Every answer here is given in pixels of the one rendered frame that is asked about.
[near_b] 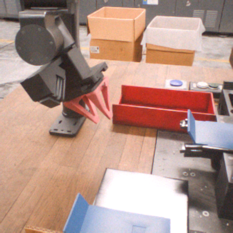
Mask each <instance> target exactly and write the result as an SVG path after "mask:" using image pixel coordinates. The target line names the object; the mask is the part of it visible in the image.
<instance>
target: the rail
mask: <svg viewBox="0 0 233 233"><path fill-rule="evenodd" d="M204 150H205V151H206V150H207V152H205V151H204ZM208 150H209V151H212V152H213V151H216V152H222V154H223V152H230V153H233V149H229V148H221V147H213V146H206V145H203V149H202V155H201V158H208V159H216V160H221V158H222V154H220V153H219V154H217V153H212V152H211V153H208Z"/></svg>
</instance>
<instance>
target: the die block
mask: <svg viewBox="0 0 233 233"><path fill-rule="evenodd" d="M211 164H215V165H221V167H220V170H219V174H218V177H217V181H216V184H215V188H214V192H215V196H216V205H217V214H218V218H222V219H228V220H232V221H233V187H228V185H227V180H226V176H225V171H224V165H223V159H222V158H221V160H216V159H211Z"/></svg>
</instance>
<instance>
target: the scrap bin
mask: <svg viewBox="0 0 233 233"><path fill-rule="evenodd" d="M188 110H190V111H191V113H192V115H193V117H194V119H195V120H196V121H203V122H206V121H209V122H215V118H216V110H215V105H214V99H213V94H212V93H209V92H199V91H192V90H181V89H170V88H159V87H149V86H138V85H126V84H122V90H121V96H120V99H119V101H118V103H117V104H115V103H113V104H112V113H113V117H112V123H113V124H122V125H130V126H138V127H146V128H155V129H160V130H168V131H177V132H185V133H188V130H185V129H180V121H184V120H186V119H188Z"/></svg>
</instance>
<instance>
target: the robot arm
mask: <svg viewBox="0 0 233 233"><path fill-rule="evenodd" d="M20 5H21V11H20V12H19V13H18V17H19V24H20V29H19V30H18V32H17V33H16V36H15V47H16V50H17V53H18V54H19V56H20V57H21V58H22V59H23V60H24V61H25V62H27V63H29V64H32V65H35V66H41V67H40V68H39V69H38V70H36V71H35V72H34V73H32V74H31V75H30V76H28V77H27V78H26V79H24V80H23V81H22V82H20V84H21V85H22V87H23V88H24V90H25V91H26V92H27V94H28V95H29V96H30V98H31V99H32V101H33V102H39V103H40V104H42V105H44V106H47V107H49V108H54V107H56V106H59V105H61V102H62V106H63V109H62V113H61V115H60V116H59V117H58V118H57V120H56V121H55V122H54V124H53V125H52V126H51V127H50V128H49V133H50V134H51V135H57V136H64V137H75V136H76V135H77V133H78V131H79V130H80V128H81V126H82V124H83V123H84V121H85V120H86V118H88V119H89V120H91V121H92V122H94V123H96V124H97V123H98V122H99V116H98V114H97V111H96V109H95V106H96V107H97V108H98V109H99V110H100V111H101V112H102V113H103V114H104V115H105V116H106V117H107V118H108V119H109V120H111V119H112V117H113V113H112V108H111V103H110V91H109V78H108V76H104V75H103V73H102V71H103V72H105V71H107V69H108V68H109V67H108V66H107V64H106V62H105V61H104V62H102V63H100V64H98V65H95V66H93V67H91V68H90V67H89V65H88V64H87V62H86V60H85V58H84V57H83V55H82V53H81V50H80V40H79V5H80V0H20ZM31 8H57V9H31ZM54 16H57V18H56V17H54ZM100 91H101V92H102V95H103V98H104V101H105V104H106V107H105V105H104V103H103V101H102V98H101V96H100ZM94 105H95V106H94ZM90 112H91V113H92V115H91V114H90Z"/></svg>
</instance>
